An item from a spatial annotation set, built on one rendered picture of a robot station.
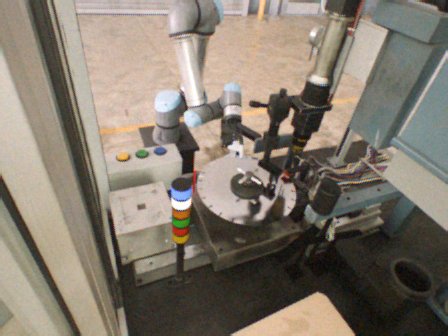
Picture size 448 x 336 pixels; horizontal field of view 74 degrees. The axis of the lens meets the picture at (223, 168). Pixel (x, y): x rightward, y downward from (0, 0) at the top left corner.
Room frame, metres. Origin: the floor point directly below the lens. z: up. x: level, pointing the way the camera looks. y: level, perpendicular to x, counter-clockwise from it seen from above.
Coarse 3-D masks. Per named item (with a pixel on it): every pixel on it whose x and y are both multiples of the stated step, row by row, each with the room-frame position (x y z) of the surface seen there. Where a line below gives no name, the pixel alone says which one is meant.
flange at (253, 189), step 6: (240, 174) 0.77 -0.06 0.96; (234, 180) 0.73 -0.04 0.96; (234, 186) 0.71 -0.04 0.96; (240, 186) 0.71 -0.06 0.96; (246, 186) 0.70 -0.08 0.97; (252, 186) 0.71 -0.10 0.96; (258, 186) 0.72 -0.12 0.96; (234, 192) 0.69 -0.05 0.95; (240, 192) 0.68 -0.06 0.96; (246, 192) 0.69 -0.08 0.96; (252, 192) 0.69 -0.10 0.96; (258, 192) 0.69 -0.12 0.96
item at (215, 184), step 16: (224, 160) 0.85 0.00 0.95; (240, 160) 0.86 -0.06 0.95; (208, 176) 0.75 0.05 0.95; (224, 176) 0.76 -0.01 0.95; (208, 192) 0.67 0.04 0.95; (224, 192) 0.68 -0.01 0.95; (272, 192) 0.71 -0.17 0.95; (288, 192) 0.72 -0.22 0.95; (224, 208) 0.61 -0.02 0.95; (240, 208) 0.62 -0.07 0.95; (256, 208) 0.63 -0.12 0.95; (272, 208) 0.64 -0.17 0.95; (288, 208) 0.65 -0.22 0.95; (240, 224) 0.56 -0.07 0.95; (256, 224) 0.57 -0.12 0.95
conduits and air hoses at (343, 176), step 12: (312, 156) 1.01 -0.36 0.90; (372, 156) 1.27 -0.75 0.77; (384, 156) 1.29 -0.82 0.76; (324, 168) 1.00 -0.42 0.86; (348, 168) 1.14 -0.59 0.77; (360, 168) 1.17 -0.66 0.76; (384, 168) 1.18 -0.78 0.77; (312, 180) 0.86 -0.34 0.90; (336, 180) 1.01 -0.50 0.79; (348, 180) 1.04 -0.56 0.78; (360, 180) 1.08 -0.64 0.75; (372, 180) 1.10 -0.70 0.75; (312, 192) 0.78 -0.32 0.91
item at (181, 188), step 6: (174, 180) 0.49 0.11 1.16; (180, 180) 0.49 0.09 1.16; (186, 180) 0.49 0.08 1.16; (174, 186) 0.47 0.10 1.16; (180, 186) 0.47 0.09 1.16; (186, 186) 0.47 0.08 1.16; (174, 192) 0.46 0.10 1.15; (180, 192) 0.45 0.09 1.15; (186, 192) 0.46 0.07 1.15; (174, 198) 0.46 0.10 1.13; (180, 198) 0.45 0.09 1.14; (186, 198) 0.46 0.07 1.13
